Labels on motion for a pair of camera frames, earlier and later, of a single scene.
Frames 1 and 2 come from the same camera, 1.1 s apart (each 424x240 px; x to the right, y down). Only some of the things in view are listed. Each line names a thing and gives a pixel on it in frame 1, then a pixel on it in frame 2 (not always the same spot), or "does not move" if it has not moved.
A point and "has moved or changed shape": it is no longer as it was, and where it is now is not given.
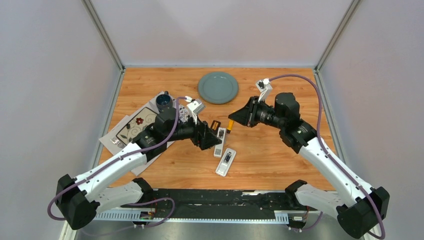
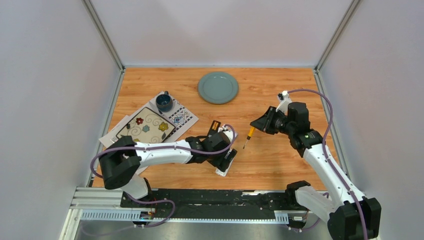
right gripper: (246, 115) -> (264, 123)
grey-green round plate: (218, 87) does not move
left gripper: (204, 137) -> (223, 163)
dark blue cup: (163, 101) does not move
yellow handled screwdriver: (230, 126) has moved or changed shape
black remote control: (215, 126) does not move
